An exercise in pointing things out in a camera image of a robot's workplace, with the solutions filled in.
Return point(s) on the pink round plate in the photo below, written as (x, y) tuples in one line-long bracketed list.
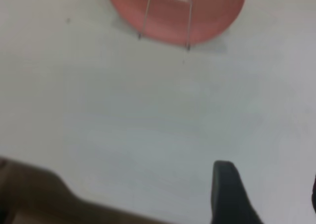
[(168, 21)]

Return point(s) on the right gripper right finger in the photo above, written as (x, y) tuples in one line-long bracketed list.
[(314, 194)]

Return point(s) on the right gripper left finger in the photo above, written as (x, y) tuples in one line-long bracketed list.
[(229, 196)]

